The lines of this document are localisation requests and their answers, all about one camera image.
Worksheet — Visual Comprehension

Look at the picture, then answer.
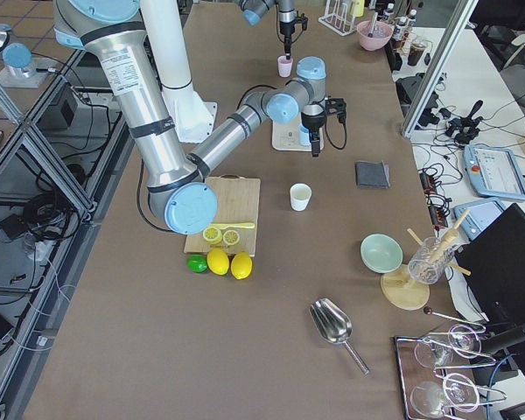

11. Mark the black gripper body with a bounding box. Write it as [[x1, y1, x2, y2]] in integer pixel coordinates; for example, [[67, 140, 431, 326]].
[[276, 10, 307, 40], [301, 103, 325, 137]]

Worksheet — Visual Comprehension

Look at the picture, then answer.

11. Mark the blue cup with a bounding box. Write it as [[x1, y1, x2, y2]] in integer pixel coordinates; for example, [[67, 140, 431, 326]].
[[298, 123, 311, 147]]

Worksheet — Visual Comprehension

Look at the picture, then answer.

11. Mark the pink cup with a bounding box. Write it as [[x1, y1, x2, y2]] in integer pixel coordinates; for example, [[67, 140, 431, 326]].
[[276, 55, 294, 78]]

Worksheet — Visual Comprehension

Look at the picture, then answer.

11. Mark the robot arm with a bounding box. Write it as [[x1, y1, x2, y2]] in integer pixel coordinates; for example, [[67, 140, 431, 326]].
[[234, 0, 308, 60], [53, 1, 326, 235]]

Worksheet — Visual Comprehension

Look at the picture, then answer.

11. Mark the cream rabbit tray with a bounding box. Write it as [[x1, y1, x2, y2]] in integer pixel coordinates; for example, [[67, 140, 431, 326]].
[[271, 115, 312, 152]]

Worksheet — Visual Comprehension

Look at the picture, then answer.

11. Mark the pale yellow cup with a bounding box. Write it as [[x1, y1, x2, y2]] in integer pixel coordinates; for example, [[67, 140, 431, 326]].
[[290, 183, 312, 212]]

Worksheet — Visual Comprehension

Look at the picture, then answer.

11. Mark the grey folded cloth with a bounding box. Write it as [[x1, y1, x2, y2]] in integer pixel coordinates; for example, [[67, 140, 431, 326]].
[[354, 161, 390, 189]]

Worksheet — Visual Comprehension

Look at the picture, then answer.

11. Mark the metal muddler in bowl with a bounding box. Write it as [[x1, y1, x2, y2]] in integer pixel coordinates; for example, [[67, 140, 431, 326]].
[[367, 11, 378, 38]]

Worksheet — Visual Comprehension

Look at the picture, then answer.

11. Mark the pink bowl with ice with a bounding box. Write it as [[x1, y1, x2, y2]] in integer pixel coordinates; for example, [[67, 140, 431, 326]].
[[356, 20, 394, 52]]

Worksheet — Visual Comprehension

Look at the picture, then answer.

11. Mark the wooden cutting board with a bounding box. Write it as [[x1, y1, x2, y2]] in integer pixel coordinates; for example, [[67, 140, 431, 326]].
[[184, 177, 261, 257]]

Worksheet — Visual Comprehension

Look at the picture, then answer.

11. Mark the yellow plastic knife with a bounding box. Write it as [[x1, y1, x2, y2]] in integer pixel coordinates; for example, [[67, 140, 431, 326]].
[[207, 222, 256, 229]]

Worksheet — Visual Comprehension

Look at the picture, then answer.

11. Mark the lower lemon slice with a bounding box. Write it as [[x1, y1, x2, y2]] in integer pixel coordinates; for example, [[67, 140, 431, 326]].
[[222, 229, 241, 247]]

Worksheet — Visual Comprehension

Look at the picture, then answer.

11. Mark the lemon slice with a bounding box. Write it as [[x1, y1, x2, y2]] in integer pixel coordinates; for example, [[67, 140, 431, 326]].
[[222, 229, 241, 247], [202, 226, 223, 245]]

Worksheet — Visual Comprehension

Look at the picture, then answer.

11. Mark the iced coffee cup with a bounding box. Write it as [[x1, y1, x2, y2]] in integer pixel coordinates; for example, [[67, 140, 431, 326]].
[[407, 38, 428, 67]]

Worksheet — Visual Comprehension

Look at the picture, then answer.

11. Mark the green bowl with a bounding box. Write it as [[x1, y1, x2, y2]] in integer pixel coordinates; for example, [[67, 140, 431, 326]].
[[360, 234, 403, 274]]

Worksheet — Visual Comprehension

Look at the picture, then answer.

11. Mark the upper lemon slice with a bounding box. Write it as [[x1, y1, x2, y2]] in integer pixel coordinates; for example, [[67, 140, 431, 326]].
[[202, 226, 223, 245]]

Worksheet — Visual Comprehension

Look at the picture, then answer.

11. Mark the whole lemon far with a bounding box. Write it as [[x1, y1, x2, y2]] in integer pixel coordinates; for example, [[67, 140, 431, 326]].
[[230, 252, 253, 280]]

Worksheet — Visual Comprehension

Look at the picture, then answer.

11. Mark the whole lemon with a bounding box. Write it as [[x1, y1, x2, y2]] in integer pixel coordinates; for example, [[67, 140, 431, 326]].
[[206, 248, 230, 276], [230, 252, 253, 280]]

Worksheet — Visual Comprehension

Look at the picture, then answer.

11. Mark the spare gripper on desk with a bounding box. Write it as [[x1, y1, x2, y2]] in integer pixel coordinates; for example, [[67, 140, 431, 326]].
[[445, 100, 483, 144]]

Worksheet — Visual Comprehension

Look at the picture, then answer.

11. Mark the whole lemon near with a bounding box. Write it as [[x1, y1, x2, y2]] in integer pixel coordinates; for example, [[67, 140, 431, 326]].
[[206, 248, 230, 276]]

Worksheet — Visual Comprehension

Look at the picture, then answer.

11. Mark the clear glass cup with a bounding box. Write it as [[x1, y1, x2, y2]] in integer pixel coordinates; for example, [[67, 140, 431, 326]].
[[408, 237, 456, 284]]

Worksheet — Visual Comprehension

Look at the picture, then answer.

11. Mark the green lime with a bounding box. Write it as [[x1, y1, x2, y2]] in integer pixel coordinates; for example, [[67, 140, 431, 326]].
[[186, 255, 208, 273]]

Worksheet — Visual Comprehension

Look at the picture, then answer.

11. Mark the wooden cup rack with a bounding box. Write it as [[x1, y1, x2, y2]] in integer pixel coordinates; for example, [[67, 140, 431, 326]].
[[381, 209, 471, 311]]

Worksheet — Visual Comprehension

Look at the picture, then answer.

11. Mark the teach pendant upper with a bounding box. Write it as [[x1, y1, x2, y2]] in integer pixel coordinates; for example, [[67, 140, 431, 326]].
[[463, 144, 525, 201]]

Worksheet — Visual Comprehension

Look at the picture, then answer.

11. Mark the teach pendant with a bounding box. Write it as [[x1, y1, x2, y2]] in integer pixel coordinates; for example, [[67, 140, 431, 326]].
[[453, 197, 506, 241], [463, 144, 525, 201]]

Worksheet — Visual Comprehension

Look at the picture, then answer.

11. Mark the teach pendant lower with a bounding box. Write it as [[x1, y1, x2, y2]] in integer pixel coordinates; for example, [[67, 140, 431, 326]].
[[453, 197, 506, 241]]

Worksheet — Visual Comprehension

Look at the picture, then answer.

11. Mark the metal ice scoop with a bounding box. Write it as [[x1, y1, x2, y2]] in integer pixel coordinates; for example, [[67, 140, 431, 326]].
[[310, 297, 370, 375]]

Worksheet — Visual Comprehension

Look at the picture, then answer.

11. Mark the black monitor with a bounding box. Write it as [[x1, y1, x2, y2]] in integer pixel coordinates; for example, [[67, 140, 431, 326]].
[[456, 204, 525, 325]]

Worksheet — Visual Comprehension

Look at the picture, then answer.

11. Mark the wine glass upper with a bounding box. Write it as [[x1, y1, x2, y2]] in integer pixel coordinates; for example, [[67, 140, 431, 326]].
[[414, 324, 481, 368]]

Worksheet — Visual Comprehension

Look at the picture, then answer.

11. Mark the wine glass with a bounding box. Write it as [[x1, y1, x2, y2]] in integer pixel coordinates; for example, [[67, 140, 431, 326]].
[[414, 324, 481, 368], [410, 373, 480, 419]]

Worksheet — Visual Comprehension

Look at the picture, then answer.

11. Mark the wine glass lower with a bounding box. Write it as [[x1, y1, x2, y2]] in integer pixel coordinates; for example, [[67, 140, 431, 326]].
[[410, 373, 480, 419]]

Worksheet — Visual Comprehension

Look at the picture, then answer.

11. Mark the white wire rack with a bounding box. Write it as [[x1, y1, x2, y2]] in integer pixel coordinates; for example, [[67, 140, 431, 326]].
[[318, 0, 365, 36]]

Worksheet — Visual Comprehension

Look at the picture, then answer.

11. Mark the aluminium frame post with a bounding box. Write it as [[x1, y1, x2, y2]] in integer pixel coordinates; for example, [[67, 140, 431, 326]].
[[401, 0, 478, 140]]

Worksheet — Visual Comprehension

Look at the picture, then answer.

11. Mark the black frame tray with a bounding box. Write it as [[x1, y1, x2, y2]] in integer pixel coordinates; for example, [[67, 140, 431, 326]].
[[393, 336, 508, 419]]

